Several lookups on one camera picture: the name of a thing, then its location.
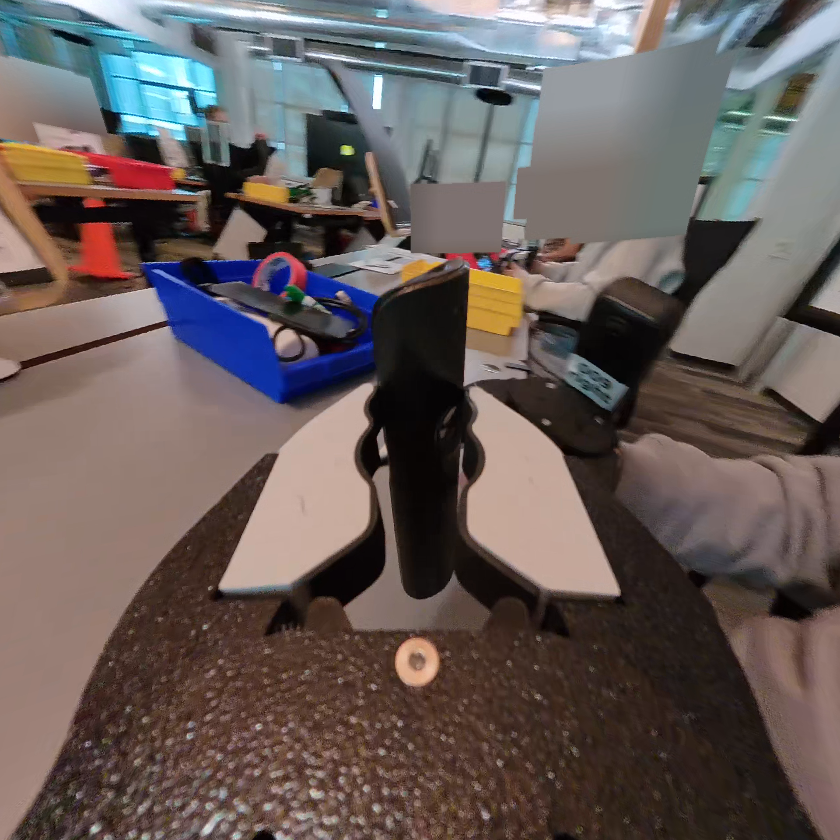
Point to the wooden document stand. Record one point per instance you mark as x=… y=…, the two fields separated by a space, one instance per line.
x=33 y=250

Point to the red tape roll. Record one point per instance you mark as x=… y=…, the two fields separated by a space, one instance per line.
x=280 y=267

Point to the yellow plastic bin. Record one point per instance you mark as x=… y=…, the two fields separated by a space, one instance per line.
x=496 y=299

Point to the white rounded object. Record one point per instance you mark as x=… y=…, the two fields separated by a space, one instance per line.
x=289 y=345

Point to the person's grey hoodie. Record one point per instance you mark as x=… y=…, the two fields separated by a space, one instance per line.
x=794 y=709

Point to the person's right forearm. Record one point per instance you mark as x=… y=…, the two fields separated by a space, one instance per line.
x=729 y=505

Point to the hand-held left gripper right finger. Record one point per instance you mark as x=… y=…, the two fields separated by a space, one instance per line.
x=538 y=519

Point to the red storage bin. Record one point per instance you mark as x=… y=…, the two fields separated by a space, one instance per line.
x=131 y=173

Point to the grey desk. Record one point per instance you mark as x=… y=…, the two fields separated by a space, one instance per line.
x=105 y=446

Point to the dark computer monitor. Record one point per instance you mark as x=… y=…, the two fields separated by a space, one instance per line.
x=344 y=145

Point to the blue plastic bin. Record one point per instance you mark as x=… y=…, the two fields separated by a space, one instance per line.
x=223 y=341

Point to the black office chair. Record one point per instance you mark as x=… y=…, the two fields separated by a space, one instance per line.
x=719 y=263

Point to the dark brown strip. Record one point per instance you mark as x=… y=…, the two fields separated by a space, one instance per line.
x=420 y=433

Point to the green marker pen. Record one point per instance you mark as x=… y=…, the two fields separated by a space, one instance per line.
x=298 y=297

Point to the yellow storage bin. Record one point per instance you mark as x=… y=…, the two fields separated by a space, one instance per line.
x=265 y=193
x=46 y=164

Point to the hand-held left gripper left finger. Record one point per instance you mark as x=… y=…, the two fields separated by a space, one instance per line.
x=309 y=512

